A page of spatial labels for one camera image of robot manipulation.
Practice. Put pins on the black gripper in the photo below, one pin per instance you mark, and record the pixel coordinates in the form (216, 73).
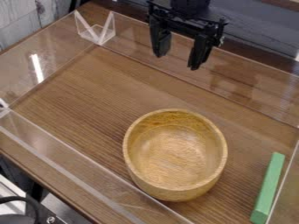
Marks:
(194, 17)

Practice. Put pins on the brown wooden bowl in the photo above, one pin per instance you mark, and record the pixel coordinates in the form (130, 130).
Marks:
(176, 152)

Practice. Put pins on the green rectangular block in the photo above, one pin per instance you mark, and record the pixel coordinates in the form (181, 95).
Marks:
(268, 192)

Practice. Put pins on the clear acrylic tray walls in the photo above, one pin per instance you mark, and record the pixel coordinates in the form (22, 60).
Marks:
(74, 94)

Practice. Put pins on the clear acrylic corner bracket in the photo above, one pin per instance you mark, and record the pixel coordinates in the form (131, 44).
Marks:
(99, 34)

